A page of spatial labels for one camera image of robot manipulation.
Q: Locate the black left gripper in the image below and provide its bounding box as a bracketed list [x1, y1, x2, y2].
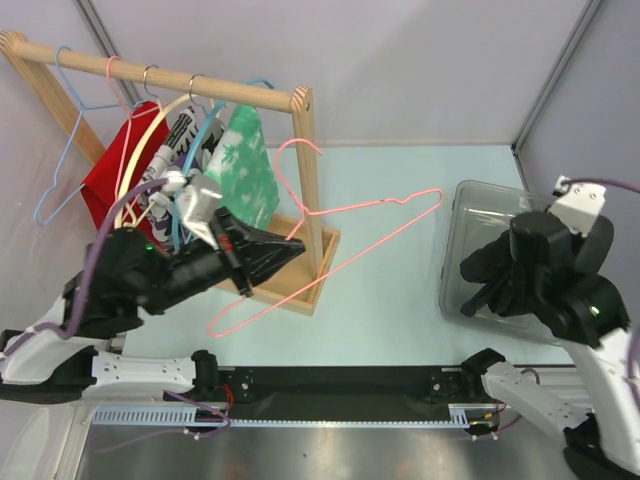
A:
[139, 206, 308, 316]

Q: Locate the green tie-dye shirt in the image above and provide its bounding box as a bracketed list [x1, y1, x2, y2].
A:
[203, 105, 280, 230]

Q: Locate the blue plastic hanger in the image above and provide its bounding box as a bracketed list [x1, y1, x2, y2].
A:
[170, 77, 277, 251]

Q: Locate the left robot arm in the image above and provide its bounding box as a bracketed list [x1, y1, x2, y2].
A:
[1, 207, 305, 405]

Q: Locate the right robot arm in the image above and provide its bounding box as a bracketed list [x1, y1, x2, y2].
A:
[259, 210, 639, 479]

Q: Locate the cream plastic hanger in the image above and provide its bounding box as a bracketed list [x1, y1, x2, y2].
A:
[113, 94, 194, 229]

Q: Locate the wooden clothes rack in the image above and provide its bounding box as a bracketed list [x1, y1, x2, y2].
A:
[1, 31, 340, 316]

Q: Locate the clear plastic bin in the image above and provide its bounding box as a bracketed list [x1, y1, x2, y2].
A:
[439, 180, 565, 344]

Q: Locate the black white print garment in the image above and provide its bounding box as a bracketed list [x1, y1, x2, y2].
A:
[139, 105, 197, 201]

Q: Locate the red shirt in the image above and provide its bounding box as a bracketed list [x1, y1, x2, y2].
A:
[81, 101, 169, 229]

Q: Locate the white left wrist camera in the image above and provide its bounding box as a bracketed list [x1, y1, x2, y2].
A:
[162, 170, 223, 250]

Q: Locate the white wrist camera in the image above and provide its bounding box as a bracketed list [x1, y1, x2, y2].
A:
[162, 170, 223, 250]
[548, 176, 606, 238]

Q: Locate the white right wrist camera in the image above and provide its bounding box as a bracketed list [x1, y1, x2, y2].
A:
[548, 176, 606, 238]

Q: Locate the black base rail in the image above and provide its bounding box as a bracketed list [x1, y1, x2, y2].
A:
[184, 366, 496, 420]

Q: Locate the white cable duct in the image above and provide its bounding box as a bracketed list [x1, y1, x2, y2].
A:
[91, 405, 499, 430]

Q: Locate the pink wire hanger with shirt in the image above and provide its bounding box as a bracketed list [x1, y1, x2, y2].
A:
[105, 55, 149, 206]

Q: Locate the light blue wire hanger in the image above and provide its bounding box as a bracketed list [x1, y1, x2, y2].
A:
[33, 45, 136, 228]

